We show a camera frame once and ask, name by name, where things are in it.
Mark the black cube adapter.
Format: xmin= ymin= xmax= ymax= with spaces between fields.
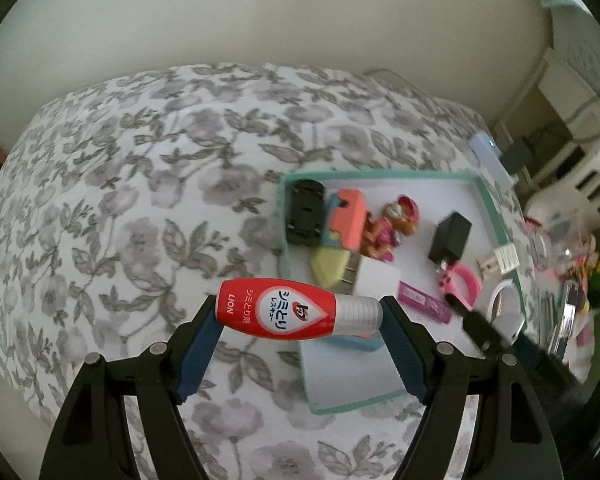
xmin=427 ymin=211 xmax=473 ymax=271

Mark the white shelf frame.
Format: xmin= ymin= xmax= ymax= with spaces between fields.
xmin=495 ymin=45 xmax=600 ymax=186

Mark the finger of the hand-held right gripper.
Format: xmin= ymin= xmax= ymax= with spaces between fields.
xmin=445 ymin=294 xmax=511 ymax=361

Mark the white lattice rack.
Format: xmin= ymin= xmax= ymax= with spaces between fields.
xmin=522 ymin=125 xmax=600 ymax=226

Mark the yellow-green charger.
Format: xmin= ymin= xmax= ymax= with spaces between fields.
xmin=308 ymin=246 xmax=358 ymax=293

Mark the red stain remover bottle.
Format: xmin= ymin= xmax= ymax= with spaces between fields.
xmin=215 ymin=277 xmax=385 ymax=342

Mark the white power strip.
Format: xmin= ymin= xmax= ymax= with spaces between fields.
xmin=467 ymin=132 xmax=518 ymax=186

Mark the white plug adapter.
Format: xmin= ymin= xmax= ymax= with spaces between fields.
xmin=352 ymin=257 xmax=403 ymax=301

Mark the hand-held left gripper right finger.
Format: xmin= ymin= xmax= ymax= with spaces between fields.
xmin=379 ymin=295 xmax=563 ymax=480

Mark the black power cable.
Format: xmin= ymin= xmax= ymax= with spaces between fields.
xmin=525 ymin=87 xmax=600 ymax=146

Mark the black power adapter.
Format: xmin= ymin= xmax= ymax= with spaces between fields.
xmin=500 ymin=139 xmax=533 ymax=173

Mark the teal cardboard tray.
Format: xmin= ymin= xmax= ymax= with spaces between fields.
xmin=278 ymin=170 xmax=528 ymax=416

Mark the black toy car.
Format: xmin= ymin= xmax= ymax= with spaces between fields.
xmin=284 ymin=178 xmax=327 ymax=247

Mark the clear plastic container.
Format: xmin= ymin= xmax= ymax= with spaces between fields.
xmin=522 ymin=215 xmax=581 ymax=271

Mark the thin grey cable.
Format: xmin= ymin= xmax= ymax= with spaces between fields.
xmin=362 ymin=67 xmax=421 ymax=86

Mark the pink puppy toy figure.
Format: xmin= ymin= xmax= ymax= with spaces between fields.
xmin=362 ymin=195 xmax=422 ymax=263

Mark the floral blanket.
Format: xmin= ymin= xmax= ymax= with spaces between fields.
xmin=0 ymin=62 xmax=541 ymax=480

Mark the pink packet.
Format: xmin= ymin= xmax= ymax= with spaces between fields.
xmin=397 ymin=281 xmax=453 ymax=323

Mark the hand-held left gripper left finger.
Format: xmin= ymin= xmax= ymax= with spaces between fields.
xmin=40 ymin=294 xmax=227 ymax=480

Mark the white patterned box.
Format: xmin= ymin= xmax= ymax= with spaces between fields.
xmin=530 ymin=0 xmax=600 ymax=86

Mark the smartphone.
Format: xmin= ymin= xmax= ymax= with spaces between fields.
xmin=550 ymin=280 xmax=583 ymax=361

